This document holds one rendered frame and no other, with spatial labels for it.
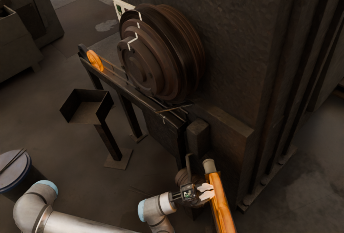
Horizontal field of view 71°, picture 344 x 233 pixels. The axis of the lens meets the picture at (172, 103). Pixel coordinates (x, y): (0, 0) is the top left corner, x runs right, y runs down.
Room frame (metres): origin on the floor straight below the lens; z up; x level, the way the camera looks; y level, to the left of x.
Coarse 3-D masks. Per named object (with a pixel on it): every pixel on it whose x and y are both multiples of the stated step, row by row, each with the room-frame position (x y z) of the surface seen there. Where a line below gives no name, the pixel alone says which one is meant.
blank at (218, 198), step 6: (210, 174) 0.50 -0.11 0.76; (216, 174) 0.49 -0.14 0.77; (210, 180) 0.49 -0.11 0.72; (216, 180) 0.46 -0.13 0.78; (216, 186) 0.43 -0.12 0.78; (216, 192) 0.41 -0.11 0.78; (222, 192) 0.41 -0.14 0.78; (216, 198) 0.39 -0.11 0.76; (222, 198) 0.39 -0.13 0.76; (216, 204) 0.39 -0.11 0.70; (222, 204) 0.37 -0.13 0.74
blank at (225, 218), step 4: (220, 208) 0.34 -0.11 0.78; (224, 208) 0.34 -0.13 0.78; (220, 212) 0.33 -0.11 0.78; (224, 212) 0.32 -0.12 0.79; (228, 212) 0.32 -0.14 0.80; (220, 216) 0.33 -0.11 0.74; (224, 216) 0.31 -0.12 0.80; (228, 216) 0.30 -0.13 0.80; (220, 220) 0.33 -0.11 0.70; (224, 220) 0.29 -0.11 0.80; (228, 220) 0.29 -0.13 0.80; (224, 224) 0.28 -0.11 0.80; (228, 224) 0.28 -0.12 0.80; (232, 224) 0.27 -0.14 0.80; (224, 228) 0.27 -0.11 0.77; (228, 228) 0.26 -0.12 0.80; (232, 228) 0.26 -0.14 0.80; (224, 232) 0.28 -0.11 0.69; (228, 232) 0.25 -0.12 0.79; (232, 232) 0.25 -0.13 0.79
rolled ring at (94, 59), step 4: (88, 52) 1.68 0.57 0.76; (92, 52) 1.66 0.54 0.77; (88, 56) 1.72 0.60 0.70; (92, 56) 1.64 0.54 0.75; (96, 56) 1.63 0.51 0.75; (92, 60) 1.72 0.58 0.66; (96, 60) 1.60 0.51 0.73; (100, 60) 1.62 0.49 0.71; (92, 64) 1.71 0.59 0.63; (96, 64) 1.71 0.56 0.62; (100, 64) 1.60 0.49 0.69; (100, 68) 1.59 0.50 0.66
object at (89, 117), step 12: (72, 96) 1.27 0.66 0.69; (84, 96) 1.31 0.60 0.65; (96, 96) 1.27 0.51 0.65; (108, 96) 1.21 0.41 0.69; (60, 108) 1.15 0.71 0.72; (72, 108) 1.22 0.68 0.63; (84, 108) 1.24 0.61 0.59; (96, 108) 1.21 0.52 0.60; (108, 108) 1.16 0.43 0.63; (72, 120) 1.15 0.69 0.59; (84, 120) 1.12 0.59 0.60; (96, 120) 1.09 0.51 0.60; (108, 132) 1.17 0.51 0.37; (108, 144) 1.15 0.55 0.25; (108, 156) 1.21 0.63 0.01; (120, 156) 1.17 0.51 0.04; (120, 168) 1.07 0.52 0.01
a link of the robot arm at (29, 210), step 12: (24, 204) 0.45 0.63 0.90; (36, 204) 0.44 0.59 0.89; (24, 216) 0.40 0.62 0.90; (36, 216) 0.39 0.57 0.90; (48, 216) 0.40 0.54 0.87; (60, 216) 0.40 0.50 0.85; (72, 216) 0.40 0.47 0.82; (24, 228) 0.36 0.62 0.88; (36, 228) 0.36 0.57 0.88; (48, 228) 0.36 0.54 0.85; (60, 228) 0.36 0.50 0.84; (72, 228) 0.35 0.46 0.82; (84, 228) 0.35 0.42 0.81; (96, 228) 0.35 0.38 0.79; (108, 228) 0.35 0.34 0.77; (120, 228) 0.35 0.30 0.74
